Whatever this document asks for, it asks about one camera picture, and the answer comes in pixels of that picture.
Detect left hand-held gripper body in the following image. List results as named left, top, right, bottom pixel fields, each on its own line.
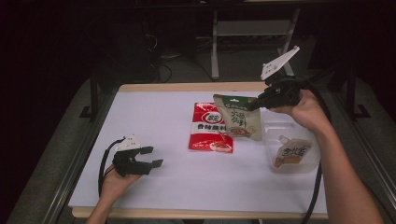
left=111, top=133, right=154, bottom=178

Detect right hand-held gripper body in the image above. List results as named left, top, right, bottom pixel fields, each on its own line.
left=257, top=45, right=303, bottom=110

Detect green and beige sauce pouch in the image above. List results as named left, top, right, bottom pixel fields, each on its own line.
left=212, top=93, right=263, bottom=142

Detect clear plastic container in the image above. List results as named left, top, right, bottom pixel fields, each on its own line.
left=261, top=105, right=322, bottom=175

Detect small spouted sauce pouch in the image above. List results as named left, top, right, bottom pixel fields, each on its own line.
left=271, top=134, right=314, bottom=171

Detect person's left hand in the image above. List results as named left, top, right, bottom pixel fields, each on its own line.
left=100, top=163, right=142, bottom=203

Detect person's right hand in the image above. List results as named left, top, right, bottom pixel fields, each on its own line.
left=269, top=89, right=332, bottom=135

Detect white table mat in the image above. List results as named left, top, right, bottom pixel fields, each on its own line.
left=67, top=90, right=329, bottom=216

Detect red and white seasoning pouch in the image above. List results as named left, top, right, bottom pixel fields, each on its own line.
left=188, top=102, right=234, bottom=154

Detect black metal stand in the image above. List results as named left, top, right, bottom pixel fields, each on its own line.
left=78, top=70, right=101, bottom=123
left=345, top=64, right=372, bottom=121

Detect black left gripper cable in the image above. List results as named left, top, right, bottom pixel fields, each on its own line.
left=97, top=137, right=126, bottom=199

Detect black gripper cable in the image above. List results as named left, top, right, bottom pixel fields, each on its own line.
left=97, top=137, right=126, bottom=199
left=270, top=76, right=332, bottom=224

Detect aluminium rail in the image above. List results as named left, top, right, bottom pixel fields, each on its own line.
left=39, top=90, right=117, bottom=224
left=329, top=89, right=396, bottom=203

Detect white metal desk frame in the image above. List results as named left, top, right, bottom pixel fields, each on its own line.
left=210, top=7, right=302, bottom=80

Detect floor cables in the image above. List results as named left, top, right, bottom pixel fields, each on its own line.
left=142, top=30, right=217, bottom=84

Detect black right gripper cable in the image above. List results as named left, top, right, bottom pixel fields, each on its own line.
left=270, top=76, right=332, bottom=224

